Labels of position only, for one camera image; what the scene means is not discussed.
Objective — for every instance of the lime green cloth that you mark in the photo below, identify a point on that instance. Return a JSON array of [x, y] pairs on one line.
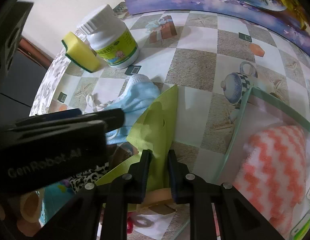
[[154, 130]]

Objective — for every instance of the yellow green sponge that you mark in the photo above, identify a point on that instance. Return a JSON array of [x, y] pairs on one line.
[[80, 53]]

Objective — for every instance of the red scrunchie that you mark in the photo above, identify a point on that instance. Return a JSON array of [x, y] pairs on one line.
[[134, 219]]

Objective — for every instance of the round gold tin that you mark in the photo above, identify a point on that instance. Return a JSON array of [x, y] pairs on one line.
[[157, 202]]

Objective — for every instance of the teal plastic box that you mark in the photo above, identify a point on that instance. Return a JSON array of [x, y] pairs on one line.
[[55, 197]]

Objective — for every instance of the pink white striped cloth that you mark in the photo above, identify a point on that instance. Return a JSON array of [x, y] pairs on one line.
[[273, 176]]

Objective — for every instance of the green tissue pack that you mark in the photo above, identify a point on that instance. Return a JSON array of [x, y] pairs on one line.
[[301, 228]]

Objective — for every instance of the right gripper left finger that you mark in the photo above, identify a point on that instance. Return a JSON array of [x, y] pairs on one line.
[[101, 210]]

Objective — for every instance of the checkered printed table cover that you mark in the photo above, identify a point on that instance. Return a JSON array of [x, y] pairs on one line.
[[207, 47]]

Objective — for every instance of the white pill bottle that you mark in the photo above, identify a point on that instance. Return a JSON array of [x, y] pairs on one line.
[[109, 37]]

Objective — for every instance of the leopard print scrunchie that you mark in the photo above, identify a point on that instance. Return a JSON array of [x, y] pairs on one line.
[[79, 180]]

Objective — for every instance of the blue face mask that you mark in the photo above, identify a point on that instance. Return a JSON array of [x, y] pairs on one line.
[[139, 93]]

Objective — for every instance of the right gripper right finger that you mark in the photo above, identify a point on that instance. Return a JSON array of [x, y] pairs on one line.
[[216, 211]]

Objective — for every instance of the white tray teal rim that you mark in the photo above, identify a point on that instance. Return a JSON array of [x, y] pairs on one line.
[[259, 111]]

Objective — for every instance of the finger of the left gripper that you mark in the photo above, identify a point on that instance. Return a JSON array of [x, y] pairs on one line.
[[113, 118], [71, 113]]

